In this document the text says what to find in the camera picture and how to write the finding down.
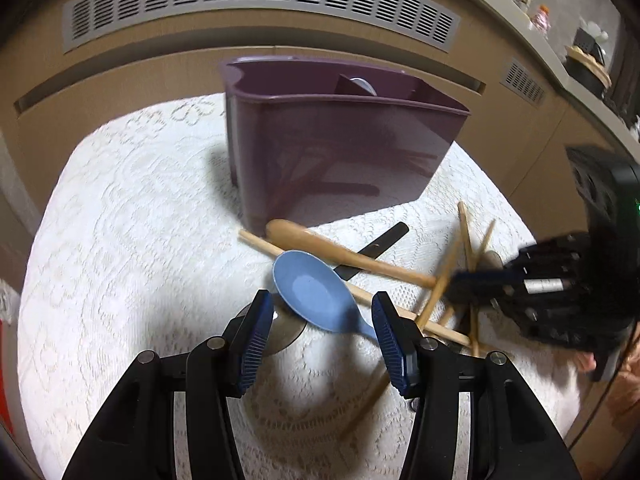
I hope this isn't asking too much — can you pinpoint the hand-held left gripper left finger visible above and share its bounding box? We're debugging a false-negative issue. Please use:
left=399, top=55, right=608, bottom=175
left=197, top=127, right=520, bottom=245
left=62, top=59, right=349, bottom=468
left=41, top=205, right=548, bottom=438
left=62, top=289, right=276, bottom=480

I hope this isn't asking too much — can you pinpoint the person's right hand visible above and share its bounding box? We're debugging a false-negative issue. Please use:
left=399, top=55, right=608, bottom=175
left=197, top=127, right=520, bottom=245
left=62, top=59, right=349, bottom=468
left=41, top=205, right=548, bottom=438
left=575, top=350, right=602, bottom=374

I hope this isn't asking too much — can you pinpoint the small grey vent grille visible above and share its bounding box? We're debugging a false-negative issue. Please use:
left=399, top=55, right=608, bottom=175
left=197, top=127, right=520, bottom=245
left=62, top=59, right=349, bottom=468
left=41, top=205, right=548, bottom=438
left=502, top=57, right=547, bottom=106

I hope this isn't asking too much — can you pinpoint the dark round basket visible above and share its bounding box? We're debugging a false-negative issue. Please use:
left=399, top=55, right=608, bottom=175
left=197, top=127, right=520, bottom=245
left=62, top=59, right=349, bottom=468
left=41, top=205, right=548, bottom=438
left=565, top=46, right=613, bottom=98

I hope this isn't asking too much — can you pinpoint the wooden spoon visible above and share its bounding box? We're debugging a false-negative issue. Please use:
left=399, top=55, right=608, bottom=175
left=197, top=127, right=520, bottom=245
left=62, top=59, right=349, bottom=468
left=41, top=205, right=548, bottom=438
left=265, top=219, right=437, bottom=290

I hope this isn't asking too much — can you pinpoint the purple plastic utensil holder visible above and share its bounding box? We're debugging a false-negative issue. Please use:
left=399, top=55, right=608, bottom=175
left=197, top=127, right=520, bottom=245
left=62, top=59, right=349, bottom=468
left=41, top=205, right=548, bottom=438
left=220, top=56, right=472, bottom=228

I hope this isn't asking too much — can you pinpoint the black-handled metal spoon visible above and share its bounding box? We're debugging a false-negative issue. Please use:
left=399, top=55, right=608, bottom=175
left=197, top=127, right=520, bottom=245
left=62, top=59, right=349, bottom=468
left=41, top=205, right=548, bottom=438
left=235, top=222, right=410, bottom=358

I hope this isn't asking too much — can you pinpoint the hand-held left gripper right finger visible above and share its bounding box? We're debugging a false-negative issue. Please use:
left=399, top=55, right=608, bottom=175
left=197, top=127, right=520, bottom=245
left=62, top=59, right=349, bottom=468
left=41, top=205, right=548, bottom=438
left=371, top=291, right=583, bottom=480

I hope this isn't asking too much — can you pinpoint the black box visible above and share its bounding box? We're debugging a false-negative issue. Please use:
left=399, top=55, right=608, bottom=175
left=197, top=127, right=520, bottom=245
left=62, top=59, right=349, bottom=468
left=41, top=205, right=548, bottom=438
left=572, top=27, right=606, bottom=63

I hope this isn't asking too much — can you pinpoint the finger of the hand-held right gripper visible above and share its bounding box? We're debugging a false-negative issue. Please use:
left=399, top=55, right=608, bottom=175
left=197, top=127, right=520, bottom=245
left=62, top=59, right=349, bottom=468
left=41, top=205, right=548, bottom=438
left=450, top=284, right=596, bottom=352
left=450, top=232, right=593, bottom=287

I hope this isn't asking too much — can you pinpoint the blue plastic spoon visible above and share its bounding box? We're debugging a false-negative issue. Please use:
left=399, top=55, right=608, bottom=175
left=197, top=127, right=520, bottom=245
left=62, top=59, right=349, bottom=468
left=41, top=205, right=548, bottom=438
left=272, top=250, right=378, bottom=343

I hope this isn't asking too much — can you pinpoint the white lace tablecloth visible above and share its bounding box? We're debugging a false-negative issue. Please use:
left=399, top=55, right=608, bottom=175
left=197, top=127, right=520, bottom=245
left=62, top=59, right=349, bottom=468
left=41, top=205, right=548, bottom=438
left=17, top=92, right=596, bottom=480

